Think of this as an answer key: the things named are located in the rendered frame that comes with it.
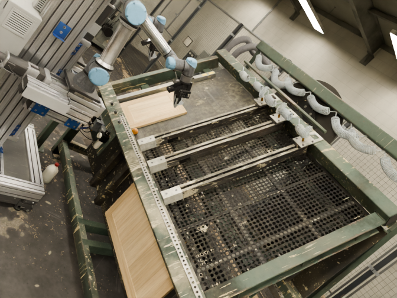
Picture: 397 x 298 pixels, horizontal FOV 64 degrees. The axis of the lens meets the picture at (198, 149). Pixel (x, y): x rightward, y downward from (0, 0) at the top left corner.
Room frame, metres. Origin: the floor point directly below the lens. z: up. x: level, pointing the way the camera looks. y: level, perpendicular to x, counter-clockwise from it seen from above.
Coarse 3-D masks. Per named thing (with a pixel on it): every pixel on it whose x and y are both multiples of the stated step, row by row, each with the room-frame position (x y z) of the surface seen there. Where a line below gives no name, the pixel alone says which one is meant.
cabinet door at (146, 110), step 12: (156, 96) 2.77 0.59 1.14; (168, 96) 2.79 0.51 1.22; (132, 108) 2.61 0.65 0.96; (144, 108) 2.62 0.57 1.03; (156, 108) 2.64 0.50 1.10; (168, 108) 2.65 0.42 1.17; (180, 108) 2.65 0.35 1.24; (132, 120) 2.48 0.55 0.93; (144, 120) 2.49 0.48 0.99; (156, 120) 2.50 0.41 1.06
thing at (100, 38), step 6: (114, 6) 7.36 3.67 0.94; (120, 6) 7.89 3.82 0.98; (114, 12) 6.86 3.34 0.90; (120, 12) 7.35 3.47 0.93; (108, 18) 7.17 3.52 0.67; (108, 24) 7.06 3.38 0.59; (114, 24) 7.24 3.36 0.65; (102, 30) 7.07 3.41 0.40; (108, 30) 6.97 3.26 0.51; (114, 30) 7.31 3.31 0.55; (96, 36) 7.07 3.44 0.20; (102, 36) 7.03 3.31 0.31; (108, 36) 7.03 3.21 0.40; (96, 42) 6.93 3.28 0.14; (102, 42) 7.09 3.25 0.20
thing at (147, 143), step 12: (264, 96) 2.71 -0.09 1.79; (276, 96) 2.72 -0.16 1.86; (240, 108) 2.62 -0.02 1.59; (252, 108) 2.63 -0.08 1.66; (264, 108) 2.68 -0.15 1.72; (204, 120) 2.46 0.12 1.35; (216, 120) 2.47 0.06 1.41; (228, 120) 2.53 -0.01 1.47; (168, 132) 2.32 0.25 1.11; (180, 132) 2.33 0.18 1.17; (192, 132) 2.39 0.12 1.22; (144, 144) 2.20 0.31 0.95; (156, 144) 2.26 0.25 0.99
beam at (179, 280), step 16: (112, 96) 2.68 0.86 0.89; (112, 112) 2.50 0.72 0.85; (128, 144) 2.20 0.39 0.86; (128, 160) 2.07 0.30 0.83; (144, 160) 2.09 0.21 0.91; (144, 176) 1.97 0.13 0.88; (144, 192) 1.86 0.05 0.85; (144, 208) 1.80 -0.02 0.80; (160, 224) 1.68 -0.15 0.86; (160, 240) 1.60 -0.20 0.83; (176, 256) 1.54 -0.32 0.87; (176, 272) 1.47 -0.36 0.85; (192, 272) 1.48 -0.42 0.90; (176, 288) 1.40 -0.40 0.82
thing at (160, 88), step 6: (198, 78) 3.03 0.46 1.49; (204, 78) 3.07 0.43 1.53; (168, 84) 2.91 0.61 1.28; (144, 90) 2.80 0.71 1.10; (150, 90) 2.80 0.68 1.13; (156, 90) 2.84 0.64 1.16; (162, 90) 2.88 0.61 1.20; (120, 96) 2.70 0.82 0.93; (126, 96) 2.71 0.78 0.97; (132, 96) 2.73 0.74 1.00; (138, 96) 2.77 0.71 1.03; (120, 102) 2.69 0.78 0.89
